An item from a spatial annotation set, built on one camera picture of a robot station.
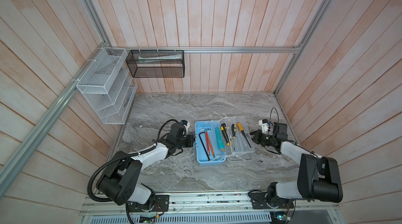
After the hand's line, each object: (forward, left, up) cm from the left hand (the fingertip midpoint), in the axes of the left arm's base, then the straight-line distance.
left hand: (195, 142), depth 88 cm
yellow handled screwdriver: (+7, -26, +6) cm, 27 cm away
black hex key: (-4, -7, -6) cm, 10 cm away
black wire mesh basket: (+49, +26, +19) cm, 59 cm away
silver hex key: (+11, -7, -4) cm, 13 cm away
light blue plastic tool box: (-9, -25, +5) cm, 27 cm away
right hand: (+5, -30, +1) cm, 31 cm away
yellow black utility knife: (+7, -17, +3) cm, 19 cm away
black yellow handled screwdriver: (+5, -21, +6) cm, 23 cm away
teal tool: (+1, -14, +1) cm, 14 cm away
